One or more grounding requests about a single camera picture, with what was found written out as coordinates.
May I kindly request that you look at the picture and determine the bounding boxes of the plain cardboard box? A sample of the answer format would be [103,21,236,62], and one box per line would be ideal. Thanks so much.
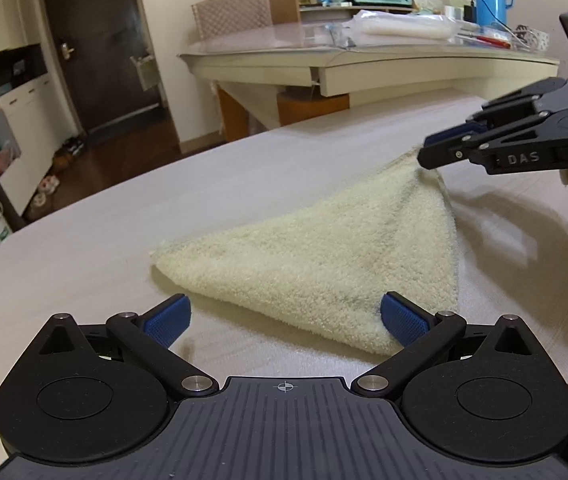
[269,0,301,26]

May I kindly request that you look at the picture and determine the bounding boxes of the light slippers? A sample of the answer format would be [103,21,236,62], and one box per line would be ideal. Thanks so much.
[33,174,61,209]

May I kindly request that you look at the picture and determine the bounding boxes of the checkered chair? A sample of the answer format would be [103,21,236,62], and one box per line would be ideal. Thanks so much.
[191,0,273,43]

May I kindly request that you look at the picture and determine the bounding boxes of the cream fluffy towel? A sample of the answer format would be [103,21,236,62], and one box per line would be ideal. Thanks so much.
[150,146,460,357]

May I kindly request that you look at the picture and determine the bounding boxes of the cream dining table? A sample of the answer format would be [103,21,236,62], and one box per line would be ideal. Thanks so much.
[178,24,562,141]

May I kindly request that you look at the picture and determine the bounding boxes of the small patterned box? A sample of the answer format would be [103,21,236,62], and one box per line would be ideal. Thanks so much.
[512,25,550,52]

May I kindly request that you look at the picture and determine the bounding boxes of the clear plastic bag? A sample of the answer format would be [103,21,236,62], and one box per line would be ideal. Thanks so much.
[349,9,465,42]

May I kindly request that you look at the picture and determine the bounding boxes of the white cabinet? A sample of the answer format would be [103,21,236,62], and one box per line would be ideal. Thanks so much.
[0,0,67,217]

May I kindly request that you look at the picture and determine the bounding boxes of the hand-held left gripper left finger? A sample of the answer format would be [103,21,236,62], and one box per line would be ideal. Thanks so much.
[39,294,219,398]

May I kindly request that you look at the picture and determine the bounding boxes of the wooden riser shelf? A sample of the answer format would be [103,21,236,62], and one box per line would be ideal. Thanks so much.
[298,3,415,24]

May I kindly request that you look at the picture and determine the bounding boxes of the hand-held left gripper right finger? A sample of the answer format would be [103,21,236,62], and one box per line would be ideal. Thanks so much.
[351,291,534,398]

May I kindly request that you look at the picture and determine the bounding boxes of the dark shoes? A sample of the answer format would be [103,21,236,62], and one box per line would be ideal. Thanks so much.
[54,138,86,162]

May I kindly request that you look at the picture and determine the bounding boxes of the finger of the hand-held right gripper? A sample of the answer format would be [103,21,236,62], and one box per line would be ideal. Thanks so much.
[416,110,562,176]
[424,77,568,148]

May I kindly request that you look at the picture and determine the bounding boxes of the dark wooden door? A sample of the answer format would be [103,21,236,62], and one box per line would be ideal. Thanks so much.
[36,0,178,136]

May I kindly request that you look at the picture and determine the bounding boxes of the red-handled tool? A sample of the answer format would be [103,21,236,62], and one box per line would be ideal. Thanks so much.
[458,30,512,51]

